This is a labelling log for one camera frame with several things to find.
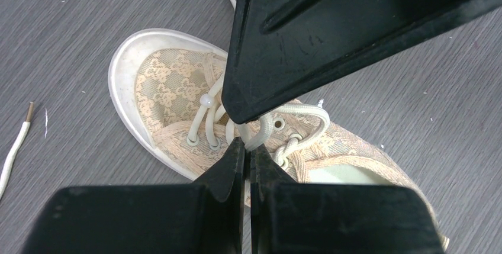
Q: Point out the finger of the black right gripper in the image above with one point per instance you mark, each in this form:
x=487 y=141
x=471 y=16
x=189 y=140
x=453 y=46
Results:
x=282 y=49

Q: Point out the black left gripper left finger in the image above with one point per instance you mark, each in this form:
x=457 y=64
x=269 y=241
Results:
x=205 y=216

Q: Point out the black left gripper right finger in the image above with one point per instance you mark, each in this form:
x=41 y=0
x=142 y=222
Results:
x=289 y=217

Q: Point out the beige lace sneaker with laces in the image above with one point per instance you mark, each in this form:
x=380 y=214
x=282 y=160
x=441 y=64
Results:
x=167 y=88

